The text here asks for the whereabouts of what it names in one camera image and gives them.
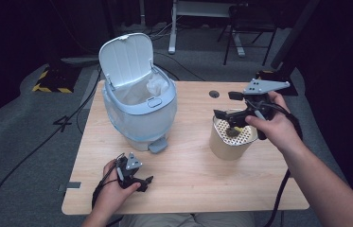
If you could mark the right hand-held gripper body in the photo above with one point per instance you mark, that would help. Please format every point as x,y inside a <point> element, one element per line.
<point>264,85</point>

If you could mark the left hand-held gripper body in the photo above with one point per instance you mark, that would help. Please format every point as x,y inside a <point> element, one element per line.
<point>130,167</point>

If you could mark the yellow food scrap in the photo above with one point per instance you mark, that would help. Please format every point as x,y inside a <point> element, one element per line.
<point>239,129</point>

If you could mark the dark food scrap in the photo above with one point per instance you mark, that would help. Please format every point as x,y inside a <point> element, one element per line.
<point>232,132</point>

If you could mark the beige container with perforated insert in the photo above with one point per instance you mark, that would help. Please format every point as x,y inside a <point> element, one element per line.
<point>226,148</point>

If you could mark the white and blue pedal bin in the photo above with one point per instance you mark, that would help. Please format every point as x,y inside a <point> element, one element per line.
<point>145,123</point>

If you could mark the person's left hand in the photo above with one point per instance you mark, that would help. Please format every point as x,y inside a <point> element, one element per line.
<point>111,197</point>

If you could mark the person's right hand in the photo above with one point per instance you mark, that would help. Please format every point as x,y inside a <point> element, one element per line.
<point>279,129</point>

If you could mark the black stand with slanted pole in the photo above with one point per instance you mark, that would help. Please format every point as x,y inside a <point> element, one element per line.
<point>286,47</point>

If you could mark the grey tape piece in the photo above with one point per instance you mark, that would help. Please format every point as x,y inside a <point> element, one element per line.
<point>74,185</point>

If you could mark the black chair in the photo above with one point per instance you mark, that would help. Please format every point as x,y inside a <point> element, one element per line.
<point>250,22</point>

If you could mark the white plastic bin liner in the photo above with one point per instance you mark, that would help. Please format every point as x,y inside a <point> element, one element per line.
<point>131,91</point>

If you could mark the crumpled white paper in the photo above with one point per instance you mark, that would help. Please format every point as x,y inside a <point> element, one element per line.
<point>157,85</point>

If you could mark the black tape floor mark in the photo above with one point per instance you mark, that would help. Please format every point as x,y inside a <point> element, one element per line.
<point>62,123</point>

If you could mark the black stand base striped tape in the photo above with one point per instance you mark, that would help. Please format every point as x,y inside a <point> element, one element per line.
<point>57,78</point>

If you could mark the white desk frame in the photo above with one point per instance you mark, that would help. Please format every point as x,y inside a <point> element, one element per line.
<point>173,28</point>

